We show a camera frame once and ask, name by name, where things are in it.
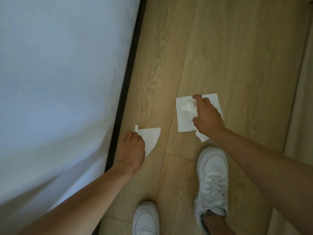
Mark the beige curtain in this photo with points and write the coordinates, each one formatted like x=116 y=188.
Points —
x=299 y=124

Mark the person's right fingers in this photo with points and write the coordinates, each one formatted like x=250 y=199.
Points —
x=200 y=101

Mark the person's right leg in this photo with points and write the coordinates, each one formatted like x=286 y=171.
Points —
x=218 y=225

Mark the person's white left sneaker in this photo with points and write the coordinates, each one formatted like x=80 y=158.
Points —
x=146 y=220

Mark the white bed sheet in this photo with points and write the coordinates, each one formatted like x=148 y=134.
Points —
x=58 y=90

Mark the person's white right sneaker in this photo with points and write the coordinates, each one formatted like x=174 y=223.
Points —
x=212 y=176

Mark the person's white sneaker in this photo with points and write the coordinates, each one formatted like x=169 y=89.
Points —
x=212 y=176
x=146 y=220

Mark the person's left forearm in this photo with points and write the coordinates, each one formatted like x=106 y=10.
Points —
x=80 y=208

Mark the flat white tissue sheet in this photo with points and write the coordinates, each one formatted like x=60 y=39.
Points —
x=183 y=124

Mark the person's left hand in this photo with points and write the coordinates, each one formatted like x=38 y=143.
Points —
x=130 y=154

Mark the torn white tissue piece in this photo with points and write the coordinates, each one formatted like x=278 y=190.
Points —
x=202 y=137

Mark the person's left fingers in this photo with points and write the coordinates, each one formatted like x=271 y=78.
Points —
x=134 y=138

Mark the person's right hand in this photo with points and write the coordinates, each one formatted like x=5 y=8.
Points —
x=209 y=117

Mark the person's right forearm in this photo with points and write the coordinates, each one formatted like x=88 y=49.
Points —
x=264 y=168

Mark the black bed frame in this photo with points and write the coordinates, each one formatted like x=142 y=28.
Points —
x=127 y=78

